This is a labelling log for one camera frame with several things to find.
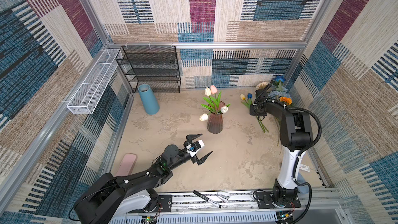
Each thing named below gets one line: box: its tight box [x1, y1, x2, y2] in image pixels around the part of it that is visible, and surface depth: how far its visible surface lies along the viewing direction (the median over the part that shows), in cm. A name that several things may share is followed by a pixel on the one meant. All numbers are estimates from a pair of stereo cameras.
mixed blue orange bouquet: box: [255, 75, 293, 106], surface depth 107 cm
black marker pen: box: [192, 189, 222, 209], surface depth 75 cm
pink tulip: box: [210, 85, 222, 112], surface depth 81 cm
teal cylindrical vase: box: [137, 84, 161, 115], surface depth 98 cm
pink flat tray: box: [114, 152, 138, 177], surface depth 85 cm
